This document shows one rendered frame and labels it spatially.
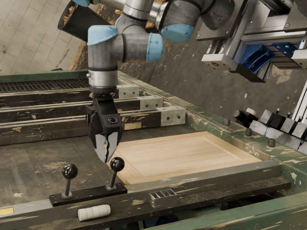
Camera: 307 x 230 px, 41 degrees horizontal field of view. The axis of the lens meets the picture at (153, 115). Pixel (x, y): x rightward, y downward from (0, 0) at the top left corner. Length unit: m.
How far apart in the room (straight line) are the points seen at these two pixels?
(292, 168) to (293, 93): 1.47
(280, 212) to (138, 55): 0.53
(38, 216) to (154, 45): 0.51
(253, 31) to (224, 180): 0.71
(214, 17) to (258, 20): 0.18
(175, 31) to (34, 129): 0.66
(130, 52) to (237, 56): 0.79
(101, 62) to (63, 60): 5.77
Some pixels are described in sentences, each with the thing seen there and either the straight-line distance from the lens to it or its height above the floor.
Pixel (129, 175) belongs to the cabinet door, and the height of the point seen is 1.29.
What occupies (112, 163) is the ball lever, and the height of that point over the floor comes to 1.46.
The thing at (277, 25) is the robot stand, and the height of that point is 0.95.
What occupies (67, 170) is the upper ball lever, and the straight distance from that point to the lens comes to 0.99.
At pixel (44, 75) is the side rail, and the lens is 2.89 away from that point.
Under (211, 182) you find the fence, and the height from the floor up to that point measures 1.12.
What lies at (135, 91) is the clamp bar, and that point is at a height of 0.93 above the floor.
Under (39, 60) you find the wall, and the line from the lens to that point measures 6.69.
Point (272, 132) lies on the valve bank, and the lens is 1.69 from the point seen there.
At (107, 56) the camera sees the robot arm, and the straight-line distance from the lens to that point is 1.03.
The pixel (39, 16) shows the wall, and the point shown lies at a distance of 6.75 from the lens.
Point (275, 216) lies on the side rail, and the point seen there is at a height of 1.11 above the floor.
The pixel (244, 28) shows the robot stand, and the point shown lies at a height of 0.95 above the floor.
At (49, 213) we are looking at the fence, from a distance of 1.07.
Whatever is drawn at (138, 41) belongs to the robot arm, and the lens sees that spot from 1.05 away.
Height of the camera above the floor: 1.93
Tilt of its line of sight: 30 degrees down
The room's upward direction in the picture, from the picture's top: 62 degrees counter-clockwise
